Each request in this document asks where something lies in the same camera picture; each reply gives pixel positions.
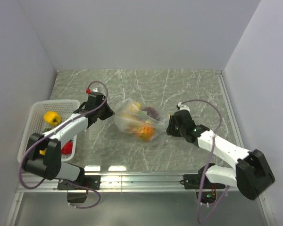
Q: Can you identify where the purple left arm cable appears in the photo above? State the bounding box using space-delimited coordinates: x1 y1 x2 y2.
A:
18 81 108 210

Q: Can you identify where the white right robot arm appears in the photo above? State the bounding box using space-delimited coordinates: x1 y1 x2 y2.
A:
166 110 275 200

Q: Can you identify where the yellow bell pepper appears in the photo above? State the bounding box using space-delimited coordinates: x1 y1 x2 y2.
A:
43 111 61 127

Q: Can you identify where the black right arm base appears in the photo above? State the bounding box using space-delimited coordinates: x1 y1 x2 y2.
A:
180 174 225 205

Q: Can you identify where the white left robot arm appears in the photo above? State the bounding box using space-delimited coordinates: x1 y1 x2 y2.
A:
19 92 114 189

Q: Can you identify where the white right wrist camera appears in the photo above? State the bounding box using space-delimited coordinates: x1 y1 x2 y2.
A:
176 102 190 112

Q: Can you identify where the aluminium mounting rail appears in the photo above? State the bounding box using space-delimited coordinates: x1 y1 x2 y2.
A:
17 171 266 193

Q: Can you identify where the purple fruit in bag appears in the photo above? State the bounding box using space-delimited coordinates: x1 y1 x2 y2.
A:
143 107 160 120

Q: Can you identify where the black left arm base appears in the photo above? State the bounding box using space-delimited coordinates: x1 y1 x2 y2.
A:
57 175 100 204

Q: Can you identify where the aluminium side rail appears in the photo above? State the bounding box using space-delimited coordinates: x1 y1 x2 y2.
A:
215 71 244 148

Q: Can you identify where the yellow lemon in basket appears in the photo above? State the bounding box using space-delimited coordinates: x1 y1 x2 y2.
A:
39 149 47 156

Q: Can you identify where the red pepper in basket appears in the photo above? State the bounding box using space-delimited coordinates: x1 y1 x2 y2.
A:
61 141 73 155

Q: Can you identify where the yellow lemon in bag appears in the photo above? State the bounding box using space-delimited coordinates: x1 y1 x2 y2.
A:
128 102 142 114

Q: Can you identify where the white plastic basket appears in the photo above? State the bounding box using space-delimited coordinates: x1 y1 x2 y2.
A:
17 99 80 162

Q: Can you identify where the clear plastic bag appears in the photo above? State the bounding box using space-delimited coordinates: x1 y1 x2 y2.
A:
113 98 170 147

